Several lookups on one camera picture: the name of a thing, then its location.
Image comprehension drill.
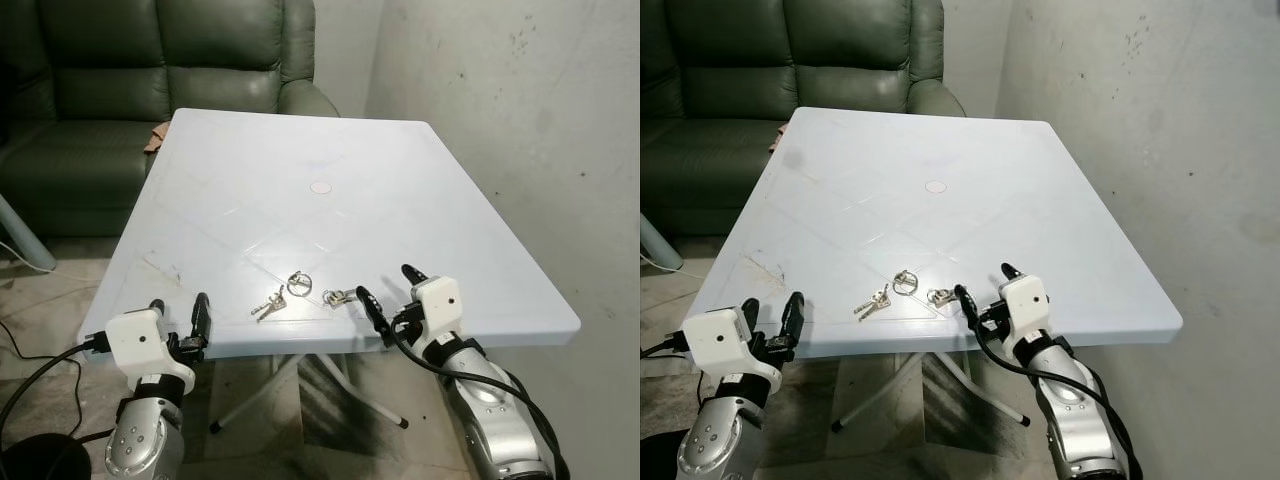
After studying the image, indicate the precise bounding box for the pair of small silver keys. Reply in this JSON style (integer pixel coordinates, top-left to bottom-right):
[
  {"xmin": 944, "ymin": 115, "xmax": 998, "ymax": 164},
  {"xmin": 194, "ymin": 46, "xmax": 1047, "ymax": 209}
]
[
  {"xmin": 853, "ymin": 286, "xmax": 891, "ymax": 322},
  {"xmin": 251, "ymin": 288, "xmax": 288, "ymax": 322}
]

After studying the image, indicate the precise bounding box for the white plastic folding table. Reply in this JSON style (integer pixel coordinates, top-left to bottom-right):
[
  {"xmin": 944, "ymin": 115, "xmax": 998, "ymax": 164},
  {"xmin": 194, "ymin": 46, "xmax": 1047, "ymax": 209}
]
[
  {"xmin": 678, "ymin": 106, "xmax": 1184, "ymax": 431},
  {"xmin": 78, "ymin": 108, "xmax": 582, "ymax": 433}
]

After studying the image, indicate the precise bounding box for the light blue pole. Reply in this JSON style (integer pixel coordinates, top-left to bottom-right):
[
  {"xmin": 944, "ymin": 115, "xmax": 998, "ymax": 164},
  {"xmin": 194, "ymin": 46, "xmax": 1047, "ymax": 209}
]
[
  {"xmin": 640, "ymin": 215, "xmax": 684, "ymax": 271},
  {"xmin": 0, "ymin": 193, "xmax": 58, "ymax": 273}
]

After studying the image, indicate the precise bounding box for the black round object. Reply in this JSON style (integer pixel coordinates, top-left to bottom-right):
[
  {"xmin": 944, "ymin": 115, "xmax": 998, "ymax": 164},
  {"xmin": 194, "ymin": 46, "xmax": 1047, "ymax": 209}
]
[
  {"xmin": 0, "ymin": 435, "xmax": 93, "ymax": 480},
  {"xmin": 640, "ymin": 452, "xmax": 691, "ymax": 480}
]

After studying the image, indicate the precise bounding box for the dark green leather sofa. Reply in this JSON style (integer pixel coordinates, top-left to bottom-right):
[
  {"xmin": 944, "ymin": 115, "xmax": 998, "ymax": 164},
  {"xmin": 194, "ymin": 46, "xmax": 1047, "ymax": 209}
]
[
  {"xmin": 640, "ymin": 0, "xmax": 966, "ymax": 238},
  {"xmin": 0, "ymin": 0, "xmax": 341, "ymax": 238}
]

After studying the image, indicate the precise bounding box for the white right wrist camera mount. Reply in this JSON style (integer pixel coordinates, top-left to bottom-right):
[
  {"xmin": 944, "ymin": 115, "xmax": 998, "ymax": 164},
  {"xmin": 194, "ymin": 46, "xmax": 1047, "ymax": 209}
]
[
  {"xmin": 998, "ymin": 278, "xmax": 1061, "ymax": 361},
  {"xmin": 412, "ymin": 278, "xmax": 481, "ymax": 366}
]

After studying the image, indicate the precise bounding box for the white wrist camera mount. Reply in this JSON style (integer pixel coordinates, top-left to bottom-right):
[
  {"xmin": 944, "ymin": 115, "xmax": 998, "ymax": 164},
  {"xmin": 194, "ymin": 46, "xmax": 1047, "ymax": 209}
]
[
  {"xmin": 105, "ymin": 310, "xmax": 196, "ymax": 396},
  {"xmin": 998, "ymin": 278, "xmax": 1061, "ymax": 361},
  {"xmin": 683, "ymin": 308, "xmax": 783, "ymax": 396},
  {"xmin": 412, "ymin": 278, "xmax": 481, "ymax": 366}
]

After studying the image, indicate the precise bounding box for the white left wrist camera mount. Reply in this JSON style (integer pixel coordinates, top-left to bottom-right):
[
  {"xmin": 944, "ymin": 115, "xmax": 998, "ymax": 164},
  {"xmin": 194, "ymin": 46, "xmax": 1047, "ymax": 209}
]
[
  {"xmin": 105, "ymin": 310, "xmax": 196, "ymax": 396},
  {"xmin": 683, "ymin": 308, "xmax": 783, "ymax": 396}
]

